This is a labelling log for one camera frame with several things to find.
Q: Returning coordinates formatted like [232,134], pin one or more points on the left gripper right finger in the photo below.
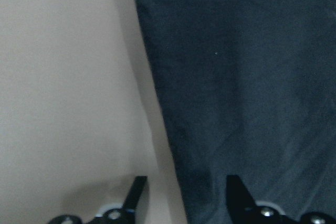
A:
[238,198]

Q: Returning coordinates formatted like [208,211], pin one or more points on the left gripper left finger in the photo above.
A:
[135,194]

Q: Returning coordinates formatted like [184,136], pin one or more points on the black printed t-shirt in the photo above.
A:
[246,87]

